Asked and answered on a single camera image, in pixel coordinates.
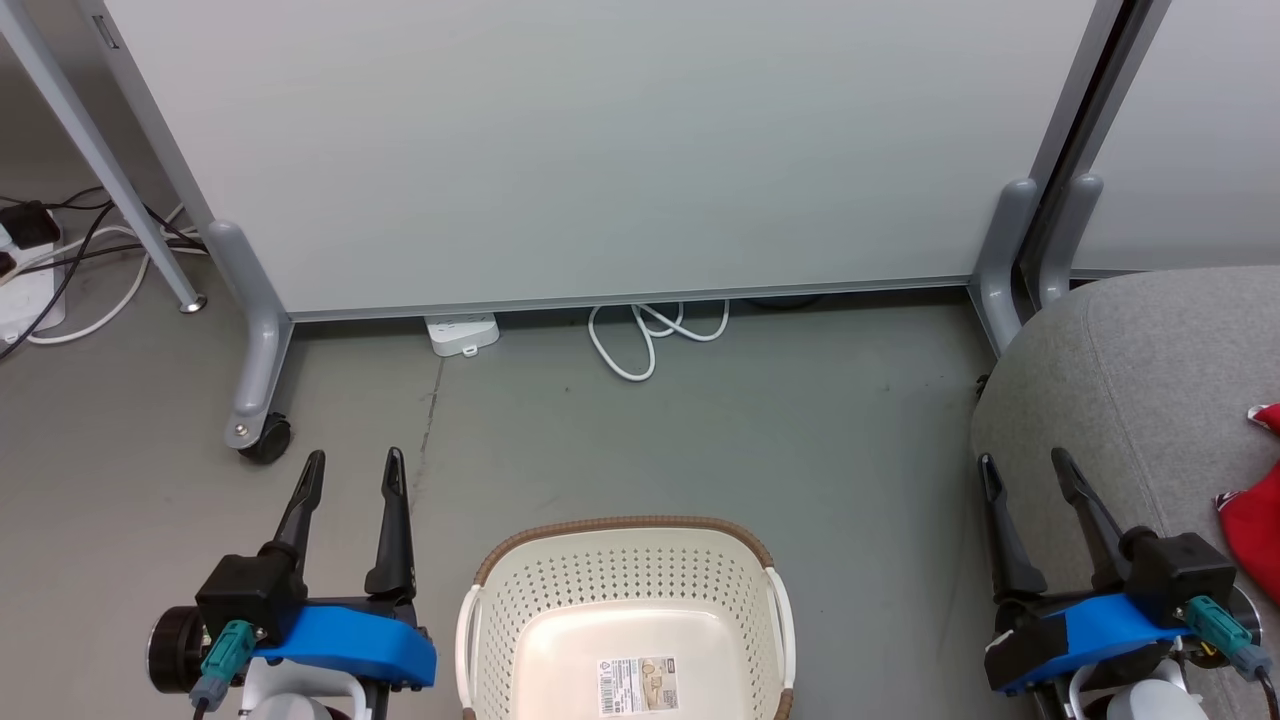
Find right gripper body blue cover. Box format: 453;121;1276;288
984;591;1197;697

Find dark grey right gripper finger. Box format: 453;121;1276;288
1049;446;1133;592
977;452;1049;604

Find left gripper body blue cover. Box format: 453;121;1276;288
147;598;439;694

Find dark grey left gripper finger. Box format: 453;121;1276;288
364;447;417;602
261;449;327;588

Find red clothing with white stripe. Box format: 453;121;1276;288
1214;402;1280;607

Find cream perforated laundry basket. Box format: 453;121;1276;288
455;515;799;720

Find black caster wheel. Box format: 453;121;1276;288
239;412;295;466

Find grey fabric sofa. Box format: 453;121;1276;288
969;265;1280;720

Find small white power strip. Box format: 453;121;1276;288
423;313;501;359

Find paper label sticker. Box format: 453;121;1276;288
596;655;682;720

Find long white power strip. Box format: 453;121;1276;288
0;224;68;347

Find black power adapter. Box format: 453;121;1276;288
0;199;63;252

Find grey metal table leg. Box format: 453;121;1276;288
0;0;209;316

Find white partition panel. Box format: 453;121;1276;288
1072;0;1280;279
100;0;1101;323

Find teal right camera connector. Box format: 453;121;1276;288
1177;595;1274;684

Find teal camera connector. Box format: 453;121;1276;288
1177;595;1274;684
189;619;259;714

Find teal left camera connector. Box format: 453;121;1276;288
189;619;259;714

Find grey partition post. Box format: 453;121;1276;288
966;0;1129;358
72;0;295;453
1036;0;1173;308

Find thick white floor cable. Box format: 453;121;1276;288
25;204;192;347

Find white coiled cable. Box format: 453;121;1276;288
586;300;732;384

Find cables and adapters at left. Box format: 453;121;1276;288
0;185;208;362

